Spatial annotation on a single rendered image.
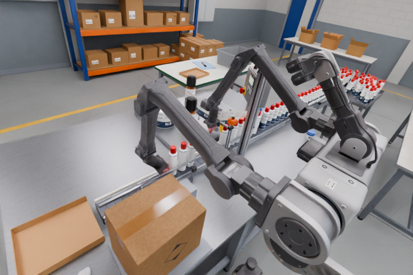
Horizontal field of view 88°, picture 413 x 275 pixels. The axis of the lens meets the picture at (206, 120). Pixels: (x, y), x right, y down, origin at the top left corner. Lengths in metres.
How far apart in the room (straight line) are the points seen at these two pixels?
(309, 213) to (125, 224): 0.61
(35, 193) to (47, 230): 0.26
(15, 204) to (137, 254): 0.82
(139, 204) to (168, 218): 0.13
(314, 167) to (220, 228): 0.74
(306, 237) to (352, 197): 0.13
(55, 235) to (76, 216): 0.11
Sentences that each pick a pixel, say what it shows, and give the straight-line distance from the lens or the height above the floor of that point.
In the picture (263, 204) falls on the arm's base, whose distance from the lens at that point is 0.52.
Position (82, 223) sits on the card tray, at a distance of 1.28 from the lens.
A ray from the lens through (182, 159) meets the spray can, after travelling 1.28.
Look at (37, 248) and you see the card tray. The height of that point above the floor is 0.83.
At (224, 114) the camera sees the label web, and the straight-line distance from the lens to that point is 1.64.
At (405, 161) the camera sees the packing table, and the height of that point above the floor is 0.78.
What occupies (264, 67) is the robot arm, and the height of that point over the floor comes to 1.59.
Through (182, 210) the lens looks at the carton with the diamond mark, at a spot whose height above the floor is 1.12.
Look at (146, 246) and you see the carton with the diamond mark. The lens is 0.84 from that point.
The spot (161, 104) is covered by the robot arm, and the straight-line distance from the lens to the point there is 0.67.
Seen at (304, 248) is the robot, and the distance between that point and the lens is 0.54.
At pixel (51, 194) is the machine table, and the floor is 0.83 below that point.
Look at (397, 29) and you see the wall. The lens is 8.56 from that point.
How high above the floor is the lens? 1.87
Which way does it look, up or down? 33 degrees down
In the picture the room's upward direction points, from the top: 9 degrees clockwise
